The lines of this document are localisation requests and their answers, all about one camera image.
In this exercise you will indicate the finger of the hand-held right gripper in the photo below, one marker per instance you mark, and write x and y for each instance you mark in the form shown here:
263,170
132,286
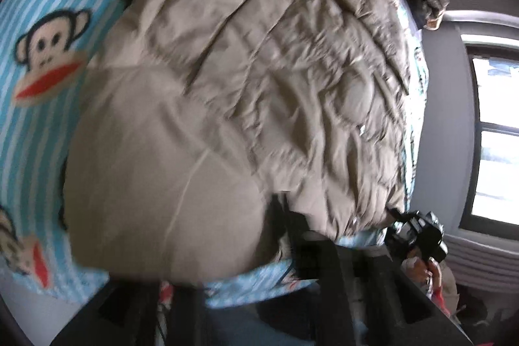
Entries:
395,215

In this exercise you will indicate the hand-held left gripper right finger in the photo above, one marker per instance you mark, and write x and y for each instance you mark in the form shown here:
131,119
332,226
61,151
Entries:
312,257

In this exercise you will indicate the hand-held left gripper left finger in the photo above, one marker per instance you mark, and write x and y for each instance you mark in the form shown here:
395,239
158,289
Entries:
125,313

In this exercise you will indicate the beige puffer jacket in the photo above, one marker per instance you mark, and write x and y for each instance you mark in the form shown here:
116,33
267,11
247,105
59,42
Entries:
243,86

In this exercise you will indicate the person's right hand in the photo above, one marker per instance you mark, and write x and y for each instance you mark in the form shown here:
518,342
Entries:
419,274

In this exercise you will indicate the window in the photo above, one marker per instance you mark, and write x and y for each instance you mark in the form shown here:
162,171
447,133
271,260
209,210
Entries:
494,151

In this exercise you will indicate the grey brown fuzzy garment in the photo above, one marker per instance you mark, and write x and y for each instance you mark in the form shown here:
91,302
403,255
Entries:
425,1

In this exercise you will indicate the monkey print striped blanket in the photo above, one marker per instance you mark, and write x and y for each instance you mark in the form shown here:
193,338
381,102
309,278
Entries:
52,5

